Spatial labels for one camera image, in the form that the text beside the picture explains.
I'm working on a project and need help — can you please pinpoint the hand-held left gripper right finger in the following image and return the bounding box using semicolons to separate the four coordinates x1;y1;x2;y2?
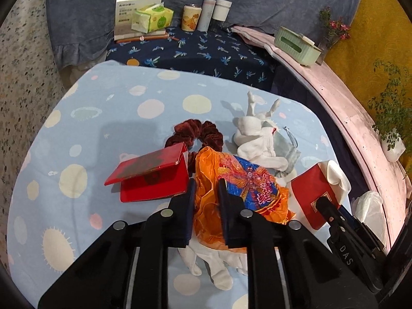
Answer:
216;178;379;309

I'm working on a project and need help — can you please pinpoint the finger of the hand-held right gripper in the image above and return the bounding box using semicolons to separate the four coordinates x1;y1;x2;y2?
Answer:
315;196;357;268
338;207;386;255

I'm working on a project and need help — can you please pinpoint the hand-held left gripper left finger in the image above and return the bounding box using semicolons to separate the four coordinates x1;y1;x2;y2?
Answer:
38;178;197;309

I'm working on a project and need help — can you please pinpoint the white plastic bag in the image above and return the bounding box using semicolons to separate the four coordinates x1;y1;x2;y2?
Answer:
352;191;389;243

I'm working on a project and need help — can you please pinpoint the orange printed plastic bag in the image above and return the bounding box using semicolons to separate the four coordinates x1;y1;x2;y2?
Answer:
192;146;297;252

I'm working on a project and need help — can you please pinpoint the red paper box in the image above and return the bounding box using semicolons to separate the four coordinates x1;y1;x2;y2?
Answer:
290;162;342;231

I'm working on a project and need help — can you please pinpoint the dark red velvet scrunchie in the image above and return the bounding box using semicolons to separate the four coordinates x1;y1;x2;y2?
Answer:
165;119;225;178

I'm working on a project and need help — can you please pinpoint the grey drawstring pouch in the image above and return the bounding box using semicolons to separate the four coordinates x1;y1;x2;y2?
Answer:
272;126;302;173

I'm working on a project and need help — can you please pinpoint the red folded booklet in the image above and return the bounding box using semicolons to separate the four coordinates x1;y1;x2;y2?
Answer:
104;142;191;203

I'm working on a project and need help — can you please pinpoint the white cotton glove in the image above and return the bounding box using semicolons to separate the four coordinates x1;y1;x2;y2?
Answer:
222;248;249;276
177;242;234;291

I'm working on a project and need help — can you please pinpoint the white plush rabbit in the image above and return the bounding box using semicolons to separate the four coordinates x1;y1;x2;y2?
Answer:
232;91;301;178

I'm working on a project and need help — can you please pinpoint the white plant pot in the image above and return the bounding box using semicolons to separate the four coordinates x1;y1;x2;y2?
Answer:
381;134;407;163

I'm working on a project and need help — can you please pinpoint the pink curved ledge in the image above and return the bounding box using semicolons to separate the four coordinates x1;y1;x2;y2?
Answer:
264;39;410;250

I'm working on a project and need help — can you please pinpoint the light blue dotted sheet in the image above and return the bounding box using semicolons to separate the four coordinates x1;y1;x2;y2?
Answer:
6;61;355;309

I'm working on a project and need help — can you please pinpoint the green leafy plant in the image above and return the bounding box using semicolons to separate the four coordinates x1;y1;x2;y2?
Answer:
367;59;412;152

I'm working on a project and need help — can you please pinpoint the navy palm print cloth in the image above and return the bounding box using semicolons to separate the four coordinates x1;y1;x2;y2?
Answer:
106;25;281;88

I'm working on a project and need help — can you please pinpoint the folded pink cloth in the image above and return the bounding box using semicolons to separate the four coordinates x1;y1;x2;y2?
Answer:
231;25;278;56

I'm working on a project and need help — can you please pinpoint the green tissue box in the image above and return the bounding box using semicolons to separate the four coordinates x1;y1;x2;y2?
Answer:
274;26;323;68

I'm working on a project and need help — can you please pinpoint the printed yellow can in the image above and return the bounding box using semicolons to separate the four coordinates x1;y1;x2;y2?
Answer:
182;4;202;32

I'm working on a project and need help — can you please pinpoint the tall white tumbler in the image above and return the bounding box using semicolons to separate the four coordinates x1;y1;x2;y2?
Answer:
197;0;217;33

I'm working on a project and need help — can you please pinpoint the green tissue pack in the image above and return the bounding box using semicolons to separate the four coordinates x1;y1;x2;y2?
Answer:
131;3;175;35

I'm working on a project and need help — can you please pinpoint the white cap dark bottle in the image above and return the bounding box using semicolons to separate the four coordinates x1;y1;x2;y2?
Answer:
211;0;233;31

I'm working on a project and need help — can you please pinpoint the vase with pink flowers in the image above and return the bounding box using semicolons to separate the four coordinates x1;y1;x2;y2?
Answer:
316;6;352;65

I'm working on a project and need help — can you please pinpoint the white open cardboard box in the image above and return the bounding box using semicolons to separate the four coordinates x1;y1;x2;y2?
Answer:
114;0;163;38

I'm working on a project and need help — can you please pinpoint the blue-grey velvet cover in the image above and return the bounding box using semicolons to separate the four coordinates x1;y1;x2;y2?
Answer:
46;0;366;72

